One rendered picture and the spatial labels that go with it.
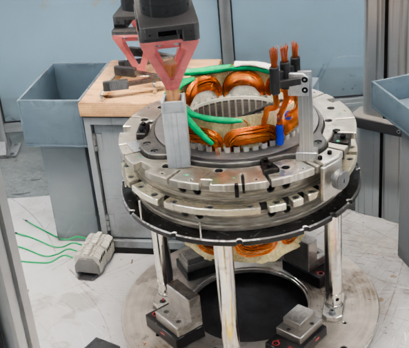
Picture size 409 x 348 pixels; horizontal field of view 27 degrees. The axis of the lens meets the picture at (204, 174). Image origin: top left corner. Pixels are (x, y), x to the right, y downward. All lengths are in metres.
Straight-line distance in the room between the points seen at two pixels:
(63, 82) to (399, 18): 0.60
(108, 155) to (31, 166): 2.23
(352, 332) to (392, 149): 0.45
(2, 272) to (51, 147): 0.75
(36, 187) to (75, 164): 1.98
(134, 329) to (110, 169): 0.28
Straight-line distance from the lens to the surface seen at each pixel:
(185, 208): 1.03
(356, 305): 1.28
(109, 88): 1.34
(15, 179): 3.52
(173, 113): 1.01
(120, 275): 1.42
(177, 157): 1.04
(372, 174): 1.61
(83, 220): 1.50
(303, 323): 1.19
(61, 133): 1.40
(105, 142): 1.38
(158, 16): 0.94
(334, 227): 1.18
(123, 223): 1.45
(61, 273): 1.45
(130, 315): 1.29
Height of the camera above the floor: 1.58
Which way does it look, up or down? 28 degrees down
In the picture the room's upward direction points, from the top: 5 degrees counter-clockwise
